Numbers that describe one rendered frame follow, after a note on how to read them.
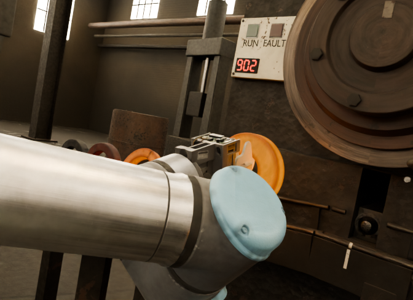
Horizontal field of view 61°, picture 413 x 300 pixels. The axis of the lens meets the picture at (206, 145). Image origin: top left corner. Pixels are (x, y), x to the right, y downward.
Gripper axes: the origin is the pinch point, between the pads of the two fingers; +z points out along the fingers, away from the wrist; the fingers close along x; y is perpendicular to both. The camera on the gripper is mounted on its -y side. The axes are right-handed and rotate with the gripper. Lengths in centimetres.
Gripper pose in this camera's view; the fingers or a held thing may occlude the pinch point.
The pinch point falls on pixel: (248, 161)
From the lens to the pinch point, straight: 73.2
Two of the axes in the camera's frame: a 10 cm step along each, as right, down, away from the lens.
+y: 0.1, -9.6, -2.8
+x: -7.7, -1.8, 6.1
